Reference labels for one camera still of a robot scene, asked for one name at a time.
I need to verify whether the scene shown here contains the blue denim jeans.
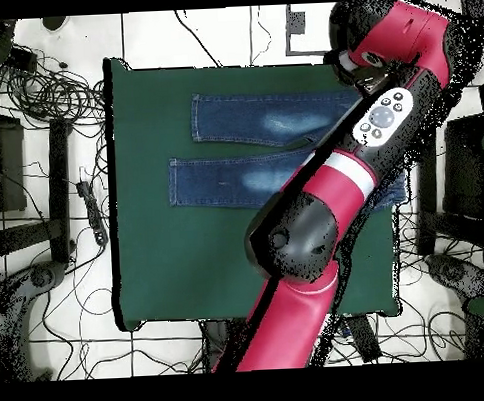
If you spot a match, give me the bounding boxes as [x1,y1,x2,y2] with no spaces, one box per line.
[163,83,410,221]

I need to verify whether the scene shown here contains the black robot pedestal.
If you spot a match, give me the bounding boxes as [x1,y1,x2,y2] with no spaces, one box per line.
[200,318,242,371]

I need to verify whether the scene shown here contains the grey rectangular frame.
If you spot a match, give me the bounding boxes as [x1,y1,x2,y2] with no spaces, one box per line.
[282,1,335,58]

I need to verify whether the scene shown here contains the black stand beam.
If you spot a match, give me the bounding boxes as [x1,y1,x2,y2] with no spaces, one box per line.
[413,155,444,258]
[43,116,76,266]

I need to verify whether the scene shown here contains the small grey box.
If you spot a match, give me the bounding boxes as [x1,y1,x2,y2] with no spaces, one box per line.
[286,10,307,35]

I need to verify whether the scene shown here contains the tangled black cable coil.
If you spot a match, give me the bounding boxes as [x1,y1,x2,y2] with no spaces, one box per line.
[3,61,108,132]

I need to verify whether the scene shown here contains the small dark oval object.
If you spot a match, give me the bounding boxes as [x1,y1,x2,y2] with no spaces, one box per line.
[41,15,70,33]

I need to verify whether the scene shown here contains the long black power strip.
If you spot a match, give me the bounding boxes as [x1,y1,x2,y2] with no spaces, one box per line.
[342,313,383,364]

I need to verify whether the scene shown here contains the dark green table cloth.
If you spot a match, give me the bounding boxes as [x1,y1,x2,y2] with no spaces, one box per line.
[102,45,410,334]

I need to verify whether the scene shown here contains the dark speckled box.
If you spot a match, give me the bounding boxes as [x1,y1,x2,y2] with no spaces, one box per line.
[459,0,484,28]

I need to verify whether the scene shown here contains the dark flat panel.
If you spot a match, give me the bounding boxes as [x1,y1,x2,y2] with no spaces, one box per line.
[439,113,484,221]
[0,111,28,214]

